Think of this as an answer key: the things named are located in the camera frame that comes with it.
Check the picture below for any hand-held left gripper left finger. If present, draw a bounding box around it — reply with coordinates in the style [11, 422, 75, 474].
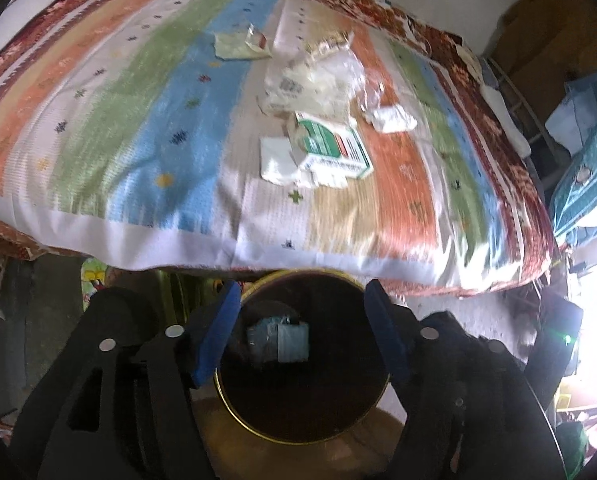
[8, 279, 243, 480]

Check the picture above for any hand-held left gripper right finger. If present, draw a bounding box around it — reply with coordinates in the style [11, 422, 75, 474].
[362, 278, 565, 480]

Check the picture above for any brown bin with gold rim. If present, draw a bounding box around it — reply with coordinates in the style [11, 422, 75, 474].
[188, 269, 414, 480]

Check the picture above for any white paper card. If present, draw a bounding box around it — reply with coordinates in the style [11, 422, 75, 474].
[258, 135, 305, 184]

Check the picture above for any clear plastic bag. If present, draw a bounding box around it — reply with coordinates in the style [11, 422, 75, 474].
[256, 52, 381, 120]

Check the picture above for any blue grey packet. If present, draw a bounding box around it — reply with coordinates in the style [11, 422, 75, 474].
[246, 316, 311, 363]

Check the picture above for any cartoon floor mat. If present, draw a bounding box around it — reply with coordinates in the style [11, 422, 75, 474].
[80, 256, 110, 307]

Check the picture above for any striped colourful bedspread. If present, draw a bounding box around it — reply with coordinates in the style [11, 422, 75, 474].
[0, 0, 569, 303]

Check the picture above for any teal striped cloth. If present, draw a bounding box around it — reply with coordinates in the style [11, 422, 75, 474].
[551, 105, 597, 247]

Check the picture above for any green and white medicine box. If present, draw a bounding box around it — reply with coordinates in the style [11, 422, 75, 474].
[295, 111, 375, 182]

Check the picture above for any crumpled white tissue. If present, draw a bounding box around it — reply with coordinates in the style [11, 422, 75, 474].
[366, 104, 419, 135]

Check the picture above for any white rolled cloth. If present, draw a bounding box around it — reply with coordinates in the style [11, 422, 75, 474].
[479, 84, 532, 157]

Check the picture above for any light blue bag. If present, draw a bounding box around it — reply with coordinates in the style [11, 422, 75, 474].
[545, 74, 597, 157]

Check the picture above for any striped colourful blanket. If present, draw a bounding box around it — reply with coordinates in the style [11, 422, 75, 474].
[0, 0, 544, 291]

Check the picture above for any pale green wrapper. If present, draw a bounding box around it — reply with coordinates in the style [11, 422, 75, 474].
[212, 24, 274, 62]

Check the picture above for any beige printed wrapper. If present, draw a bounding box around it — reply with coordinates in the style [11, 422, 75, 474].
[304, 31, 355, 57]

